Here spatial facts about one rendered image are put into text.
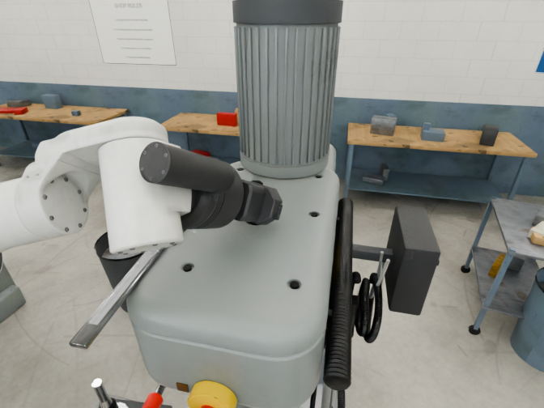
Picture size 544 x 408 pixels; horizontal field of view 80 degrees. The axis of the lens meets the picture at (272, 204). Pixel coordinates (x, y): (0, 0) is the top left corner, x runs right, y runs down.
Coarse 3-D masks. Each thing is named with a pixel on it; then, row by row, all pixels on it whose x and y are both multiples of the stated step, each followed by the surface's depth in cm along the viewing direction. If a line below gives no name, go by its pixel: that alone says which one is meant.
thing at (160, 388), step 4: (156, 388) 48; (160, 388) 48; (164, 388) 49; (156, 392) 47; (160, 392) 48; (148, 396) 47; (152, 396) 46; (156, 396) 47; (160, 396) 47; (148, 400) 46; (152, 400) 46; (156, 400) 46; (160, 400) 47; (144, 404) 46; (148, 404) 46; (152, 404) 46; (156, 404) 46; (160, 404) 47
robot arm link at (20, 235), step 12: (12, 180) 31; (0, 192) 30; (12, 192) 29; (0, 204) 29; (12, 204) 29; (0, 216) 29; (12, 216) 29; (0, 228) 30; (12, 228) 30; (24, 228) 30; (0, 240) 31; (12, 240) 31; (24, 240) 31; (36, 240) 32; (0, 252) 33
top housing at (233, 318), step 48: (288, 192) 62; (336, 192) 64; (192, 240) 49; (240, 240) 49; (288, 240) 49; (144, 288) 40; (192, 288) 40; (240, 288) 40; (288, 288) 40; (144, 336) 39; (192, 336) 37; (240, 336) 36; (288, 336) 35; (192, 384) 42; (240, 384) 39; (288, 384) 38
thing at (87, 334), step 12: (156, 252) 45; (144, 264) 43; (132, 276) 41; (120, 288) 39; (132, 288) 40; (108, 300) 38; (120, 300) 38; (96, 312) 36; (108, 312) 36; (84, 324) 35; (96, 324) 35; (84, 336) 33; (96, 336) 34; (84, 348) 33
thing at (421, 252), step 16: (400, 208) 88; (416, 208) 88; (400, 224) 82; (416, 224) 82; (400, 240) 79; (416, 240) 76; (432, 240) 76; (400, 256) 77; (416, 256) 74; (432, 256) 73; (400, 272) 77; (416, 272) 76; (432, 272) 75; (400, 288) 80; (416, 288) 79; (400, 304) 82; (416, 304) 81
